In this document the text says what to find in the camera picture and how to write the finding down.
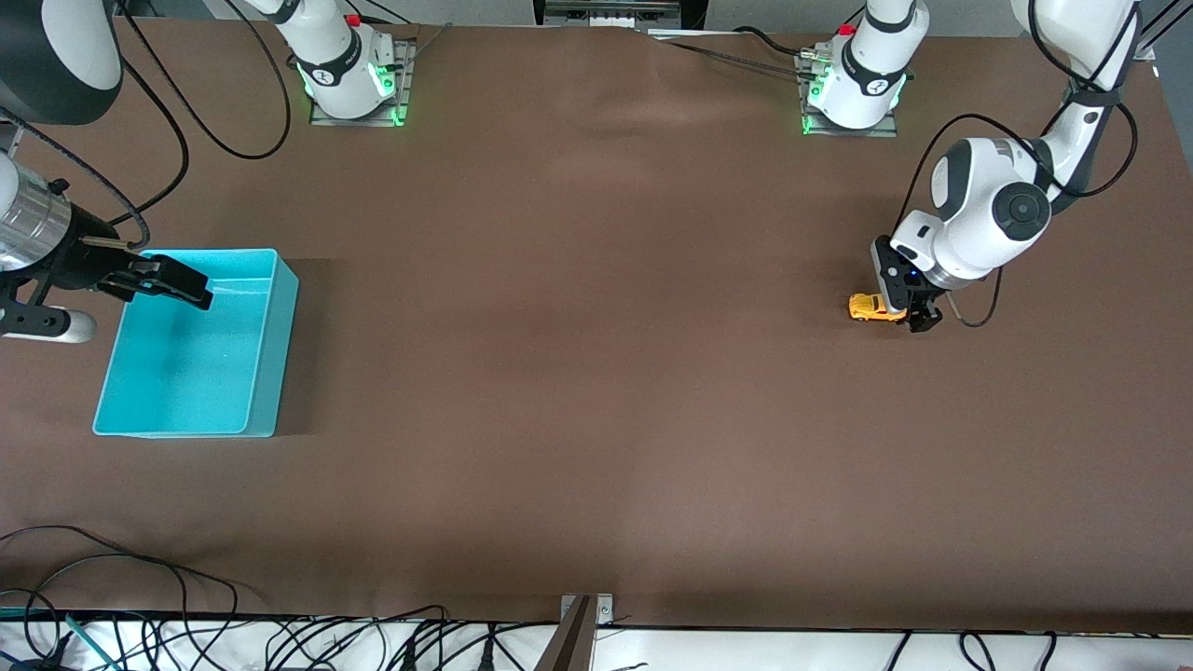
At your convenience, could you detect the yellow beetle toy car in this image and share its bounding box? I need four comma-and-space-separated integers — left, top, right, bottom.
847, 293, 910, 323

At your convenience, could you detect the turquoise plastic bin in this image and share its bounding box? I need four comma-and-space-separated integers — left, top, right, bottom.
92, 247, 300, 439

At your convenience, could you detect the teal thin rod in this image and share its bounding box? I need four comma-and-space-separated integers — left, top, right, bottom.
63, 613, 124, 671

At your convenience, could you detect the grey power strip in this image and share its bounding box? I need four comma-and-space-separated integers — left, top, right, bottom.
543, 0, 683, 27

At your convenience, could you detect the black cable along robot arm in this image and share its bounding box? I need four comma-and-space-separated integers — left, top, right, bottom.
898, 19, 1141, 329
0, 0, 293, 253

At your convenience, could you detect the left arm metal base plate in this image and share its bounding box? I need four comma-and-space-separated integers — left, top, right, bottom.
795, 51, 901, 139

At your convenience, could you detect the long black looping cable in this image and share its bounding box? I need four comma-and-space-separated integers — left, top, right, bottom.
0, 526, 241, 621

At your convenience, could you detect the thick black base cable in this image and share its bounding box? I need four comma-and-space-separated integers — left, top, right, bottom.
732, 25, 821, 59

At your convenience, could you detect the thin dark base cable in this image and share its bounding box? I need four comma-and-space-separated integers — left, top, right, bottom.
664, 39, 810, 77

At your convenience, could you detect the thin grey cable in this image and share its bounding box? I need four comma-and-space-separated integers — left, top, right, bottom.
387, 22, 454, 74

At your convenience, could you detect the aluminium frame profile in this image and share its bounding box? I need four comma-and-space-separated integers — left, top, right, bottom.
1137, 0, 1193, 64

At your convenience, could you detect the small metal bracket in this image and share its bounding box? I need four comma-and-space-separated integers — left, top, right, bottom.
559, 593, 615, 626

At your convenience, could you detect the grey metal post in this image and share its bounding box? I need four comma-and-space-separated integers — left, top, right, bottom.
534, 596, 597, 671

